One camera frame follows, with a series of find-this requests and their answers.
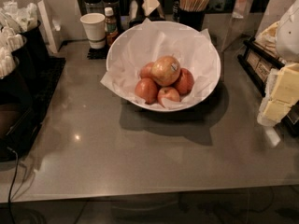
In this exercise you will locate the white bowl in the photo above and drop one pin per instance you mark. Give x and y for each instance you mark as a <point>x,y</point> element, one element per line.
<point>163,66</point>

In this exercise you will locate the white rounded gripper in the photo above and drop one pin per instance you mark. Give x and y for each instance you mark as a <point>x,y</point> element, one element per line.
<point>288,34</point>

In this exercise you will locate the red apple front middle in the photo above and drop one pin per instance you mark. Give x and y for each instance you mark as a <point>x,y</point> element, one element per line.
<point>168,93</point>

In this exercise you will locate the black napkin holder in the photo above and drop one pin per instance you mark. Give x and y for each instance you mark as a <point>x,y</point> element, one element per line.
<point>139,10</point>

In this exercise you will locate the small glass sauce bottle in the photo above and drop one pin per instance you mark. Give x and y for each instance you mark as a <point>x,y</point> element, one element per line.
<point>111,27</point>

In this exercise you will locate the white paper cup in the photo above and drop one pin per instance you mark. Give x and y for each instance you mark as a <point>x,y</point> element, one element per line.
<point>94,27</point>

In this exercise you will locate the red apple right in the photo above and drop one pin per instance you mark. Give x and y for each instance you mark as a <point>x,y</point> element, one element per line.
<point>185,82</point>

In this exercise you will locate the red apple front left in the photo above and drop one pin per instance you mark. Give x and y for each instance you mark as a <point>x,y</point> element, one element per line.
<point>147,89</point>

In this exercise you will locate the black condiment packet rack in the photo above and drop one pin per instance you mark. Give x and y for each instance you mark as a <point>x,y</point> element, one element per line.
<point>257,62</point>

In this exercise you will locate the white paper liner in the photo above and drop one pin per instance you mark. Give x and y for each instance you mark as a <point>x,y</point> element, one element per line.
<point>137,56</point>

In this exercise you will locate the red apple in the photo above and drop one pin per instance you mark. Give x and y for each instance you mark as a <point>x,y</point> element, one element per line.
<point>145,71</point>
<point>147,89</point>
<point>168,93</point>
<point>185,82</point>

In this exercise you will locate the black cutlery holder bins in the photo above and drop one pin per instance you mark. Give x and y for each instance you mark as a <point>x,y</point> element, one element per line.
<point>23,58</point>

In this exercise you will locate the large top apple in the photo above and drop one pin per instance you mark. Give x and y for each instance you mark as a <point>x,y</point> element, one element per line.
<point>165,70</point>

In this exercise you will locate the red apple back left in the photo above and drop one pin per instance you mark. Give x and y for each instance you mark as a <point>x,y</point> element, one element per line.
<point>145,71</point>

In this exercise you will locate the black coaster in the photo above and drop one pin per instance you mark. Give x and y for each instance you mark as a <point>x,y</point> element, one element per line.
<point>94,54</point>

